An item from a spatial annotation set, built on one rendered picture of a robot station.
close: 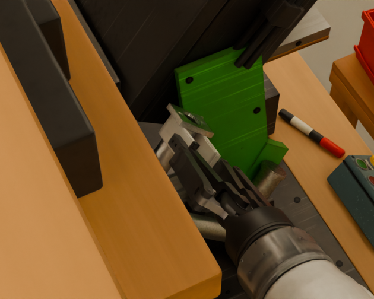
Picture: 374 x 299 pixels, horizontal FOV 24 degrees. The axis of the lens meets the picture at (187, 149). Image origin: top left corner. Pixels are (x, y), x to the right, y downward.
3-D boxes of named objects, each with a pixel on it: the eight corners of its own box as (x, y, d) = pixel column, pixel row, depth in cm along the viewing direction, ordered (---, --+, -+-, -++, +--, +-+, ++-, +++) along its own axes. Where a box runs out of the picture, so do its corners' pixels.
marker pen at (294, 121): (277, 117, 146) (278, 111, 144) (283, 111, 146) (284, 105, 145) (339, 161, 141) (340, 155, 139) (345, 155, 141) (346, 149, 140)
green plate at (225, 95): (242, 131, 126) (230, 10, 112) (270, 164, 120) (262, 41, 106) (171, 160, 123) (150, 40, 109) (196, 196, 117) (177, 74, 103)
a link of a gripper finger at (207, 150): (217, 154, 103) (221, 156, 103) (193, 122, 108) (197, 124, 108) (202, 173, 103) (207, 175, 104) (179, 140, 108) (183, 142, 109)
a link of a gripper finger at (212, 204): (241, 236, 93) (212, 231, 89) (215, 204, 96) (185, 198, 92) (254, 219, 93) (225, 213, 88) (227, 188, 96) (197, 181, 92)
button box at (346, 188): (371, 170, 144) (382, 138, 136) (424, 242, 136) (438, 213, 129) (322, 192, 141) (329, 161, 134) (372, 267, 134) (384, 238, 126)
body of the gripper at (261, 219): (318, 237, 92) (275, 184, 99) (266, 219, 86) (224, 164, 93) (276, 287, 94) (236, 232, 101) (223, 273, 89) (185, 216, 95)
